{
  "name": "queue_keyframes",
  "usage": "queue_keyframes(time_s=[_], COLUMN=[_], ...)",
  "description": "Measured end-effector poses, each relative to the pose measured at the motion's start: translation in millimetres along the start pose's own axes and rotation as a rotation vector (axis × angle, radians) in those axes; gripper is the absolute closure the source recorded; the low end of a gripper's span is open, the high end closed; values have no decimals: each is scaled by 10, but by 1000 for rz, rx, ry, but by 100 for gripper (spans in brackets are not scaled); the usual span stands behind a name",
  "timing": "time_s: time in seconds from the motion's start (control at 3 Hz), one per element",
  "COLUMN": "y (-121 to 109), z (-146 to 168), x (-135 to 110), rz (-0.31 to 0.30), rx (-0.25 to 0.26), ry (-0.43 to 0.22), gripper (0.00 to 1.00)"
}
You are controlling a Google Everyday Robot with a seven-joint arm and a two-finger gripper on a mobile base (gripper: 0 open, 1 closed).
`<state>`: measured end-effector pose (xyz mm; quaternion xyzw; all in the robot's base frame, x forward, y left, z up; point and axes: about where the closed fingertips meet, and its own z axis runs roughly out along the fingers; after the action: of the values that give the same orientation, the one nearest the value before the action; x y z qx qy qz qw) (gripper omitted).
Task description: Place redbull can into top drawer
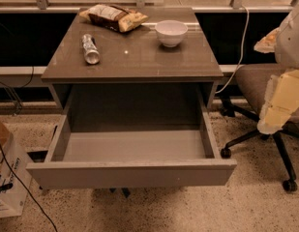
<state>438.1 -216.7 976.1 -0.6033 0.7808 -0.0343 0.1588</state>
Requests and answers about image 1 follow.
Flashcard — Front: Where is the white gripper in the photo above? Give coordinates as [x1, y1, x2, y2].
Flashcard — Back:
[254, 2, 299, 134]

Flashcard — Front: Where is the silver redbull can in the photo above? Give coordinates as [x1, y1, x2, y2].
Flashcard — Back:
[81, 34, 100, 65]

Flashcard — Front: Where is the grey drawer cabinet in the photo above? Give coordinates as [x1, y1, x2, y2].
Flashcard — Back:
[42, 7, 223, 105]

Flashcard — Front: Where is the open grey top drawer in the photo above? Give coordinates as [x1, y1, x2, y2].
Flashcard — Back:
[27, 83, 236, 189]

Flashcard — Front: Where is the grey office chair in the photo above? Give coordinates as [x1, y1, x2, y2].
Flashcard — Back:
[221, 64, 299, 192]

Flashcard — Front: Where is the white bowl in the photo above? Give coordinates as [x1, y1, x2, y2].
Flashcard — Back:
[155, 20, 188, 47]

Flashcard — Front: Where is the chip bag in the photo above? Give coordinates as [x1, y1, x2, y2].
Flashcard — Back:
[79, 4, 148, 33]

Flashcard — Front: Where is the white cardboard box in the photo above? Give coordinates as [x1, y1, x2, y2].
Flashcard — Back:
[0, 134, 32, 218]

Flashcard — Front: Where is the white cable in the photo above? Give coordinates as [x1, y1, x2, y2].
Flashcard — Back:
[215, 5, 250, 95]

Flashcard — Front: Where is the black cable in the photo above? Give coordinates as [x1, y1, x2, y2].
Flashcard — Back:
[0, 134, 59, 232]

